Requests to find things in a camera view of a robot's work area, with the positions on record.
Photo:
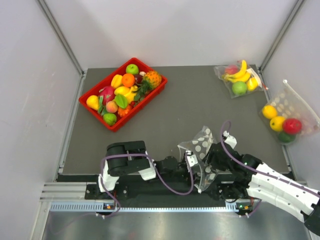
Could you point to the green fake apple in tray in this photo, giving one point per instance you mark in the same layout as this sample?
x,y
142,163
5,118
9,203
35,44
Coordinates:
x,y
132,69

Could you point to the grey slotted cable duct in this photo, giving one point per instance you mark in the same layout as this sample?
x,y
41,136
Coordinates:
x,y
103,207

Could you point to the yellow lemon lower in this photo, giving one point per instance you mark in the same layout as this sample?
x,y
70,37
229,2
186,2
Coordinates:
x,y
276,123

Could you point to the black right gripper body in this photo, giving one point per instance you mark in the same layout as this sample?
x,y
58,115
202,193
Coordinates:
x,y
213,160

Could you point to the red fruit in bag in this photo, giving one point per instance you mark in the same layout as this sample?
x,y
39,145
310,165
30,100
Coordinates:
x,y
231,69

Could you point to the yellow fake bell pepper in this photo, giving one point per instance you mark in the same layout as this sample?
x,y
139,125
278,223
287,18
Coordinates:
x,y
116,81

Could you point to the green apple in bag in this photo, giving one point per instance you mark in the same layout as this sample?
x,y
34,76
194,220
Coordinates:
x,y
239,88

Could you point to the white fake garlic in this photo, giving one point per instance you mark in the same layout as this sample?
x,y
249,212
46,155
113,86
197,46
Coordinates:
x,y
142,73

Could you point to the yellow bananas in bag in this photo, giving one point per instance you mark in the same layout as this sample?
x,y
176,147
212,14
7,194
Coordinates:
x,y
242,76

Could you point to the red plastic tray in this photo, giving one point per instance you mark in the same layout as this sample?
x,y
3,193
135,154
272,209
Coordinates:
x,y
135,108

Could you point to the yellow fake banana bunch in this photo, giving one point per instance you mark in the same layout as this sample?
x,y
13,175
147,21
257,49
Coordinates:
x,y
128,92

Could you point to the clear polka dot zip bag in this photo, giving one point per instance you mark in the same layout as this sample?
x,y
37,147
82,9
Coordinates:
x,y
200,146

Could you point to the clear zip bag with bananas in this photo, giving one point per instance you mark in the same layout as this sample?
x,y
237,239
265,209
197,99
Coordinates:
x,y
219,72

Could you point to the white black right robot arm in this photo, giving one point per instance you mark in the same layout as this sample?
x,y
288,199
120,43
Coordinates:
x,y
257,180

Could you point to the green fake fruit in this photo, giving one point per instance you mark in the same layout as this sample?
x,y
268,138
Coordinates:
x,y
121,101

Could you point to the green fake lime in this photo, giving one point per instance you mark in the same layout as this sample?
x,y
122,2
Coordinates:
x,y
110,118

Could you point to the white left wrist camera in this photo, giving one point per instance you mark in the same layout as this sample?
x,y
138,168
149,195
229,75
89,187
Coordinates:
x,y
190,158

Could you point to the yellow fake pear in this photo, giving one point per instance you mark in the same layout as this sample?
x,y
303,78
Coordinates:
x,y
93,102

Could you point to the dark red fake plum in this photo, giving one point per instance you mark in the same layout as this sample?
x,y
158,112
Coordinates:
x,y
138,78

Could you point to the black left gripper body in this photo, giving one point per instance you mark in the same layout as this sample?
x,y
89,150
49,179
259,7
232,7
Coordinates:
x,y
180,170

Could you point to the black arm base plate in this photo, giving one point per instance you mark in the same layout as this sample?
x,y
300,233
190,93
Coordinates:
x,y
132,186

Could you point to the red fake apple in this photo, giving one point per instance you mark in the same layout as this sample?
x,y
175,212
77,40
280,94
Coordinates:
x,y
292,126

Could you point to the green fruit in right bag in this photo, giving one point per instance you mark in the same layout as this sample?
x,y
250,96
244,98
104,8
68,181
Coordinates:
x,y
286,138

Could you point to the yellow lemon upper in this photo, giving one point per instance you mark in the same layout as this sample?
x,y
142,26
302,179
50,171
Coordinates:
x,y
269,112

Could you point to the yellow fruit in bag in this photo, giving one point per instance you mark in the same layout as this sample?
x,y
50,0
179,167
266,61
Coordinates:
x,y
252,84

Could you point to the fake pineapple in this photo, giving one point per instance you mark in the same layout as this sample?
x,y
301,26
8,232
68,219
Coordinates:
x,y
150,81

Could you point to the yellow lemon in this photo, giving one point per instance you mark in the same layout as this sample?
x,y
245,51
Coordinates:
x,y
276,123
269,112

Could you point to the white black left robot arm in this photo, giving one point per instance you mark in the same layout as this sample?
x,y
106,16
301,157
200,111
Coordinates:
x,y
126,158

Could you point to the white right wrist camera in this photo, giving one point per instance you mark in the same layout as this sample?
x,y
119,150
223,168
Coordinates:
x,y
229,139

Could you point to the dotted zip bag at right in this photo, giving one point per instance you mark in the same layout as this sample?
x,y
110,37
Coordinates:
x,y
290,104

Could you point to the red peach fake fruit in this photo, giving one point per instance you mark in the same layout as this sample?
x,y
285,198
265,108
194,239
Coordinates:
x,y
111,107

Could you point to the orange fake carved fruit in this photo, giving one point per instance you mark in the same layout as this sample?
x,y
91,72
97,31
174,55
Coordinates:
x,y
122,112

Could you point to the pink fake dragon fruit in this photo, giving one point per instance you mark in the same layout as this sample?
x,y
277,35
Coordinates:
x,y
106,94

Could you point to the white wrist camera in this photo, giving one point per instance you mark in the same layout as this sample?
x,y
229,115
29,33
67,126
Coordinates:
x,y
229,139
190,158

